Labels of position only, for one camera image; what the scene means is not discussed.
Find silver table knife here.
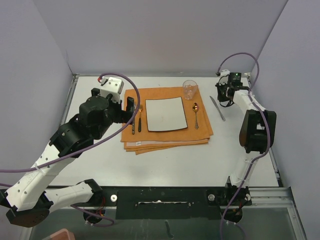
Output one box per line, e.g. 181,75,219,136
209,95,226,122

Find copper spoon ornate handle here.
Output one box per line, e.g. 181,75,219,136
192,102,199,130

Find clear plastic cup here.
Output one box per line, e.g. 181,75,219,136
182,80,198,100

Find silver metal fork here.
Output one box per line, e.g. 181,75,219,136
131,103,137,135

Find gold fork black handle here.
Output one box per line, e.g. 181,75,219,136
138,104,143,133

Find white square plate black rim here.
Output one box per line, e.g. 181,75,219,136
145,97,188,132

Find orange cloth placemat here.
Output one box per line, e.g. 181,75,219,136
121,91,214,155

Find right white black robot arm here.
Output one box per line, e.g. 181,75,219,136
215,70,277,188

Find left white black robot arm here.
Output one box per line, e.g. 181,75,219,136
0,88,134,228

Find pink box corner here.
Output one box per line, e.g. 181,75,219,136
49,228,76,240

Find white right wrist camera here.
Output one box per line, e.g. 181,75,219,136
216,69,230,78

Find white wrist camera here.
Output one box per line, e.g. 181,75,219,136
99,76,124,104
216,69,230,78

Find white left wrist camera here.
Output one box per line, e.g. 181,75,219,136
99,76,124,104

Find aluminium left side rail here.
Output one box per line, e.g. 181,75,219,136
44,73,78,181

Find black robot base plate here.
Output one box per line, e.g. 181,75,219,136
71,185,252,225

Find aluminium right side rail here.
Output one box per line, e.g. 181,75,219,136
244,72,283,187

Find aluminium front frame rail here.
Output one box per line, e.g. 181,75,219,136
29,186,295,210

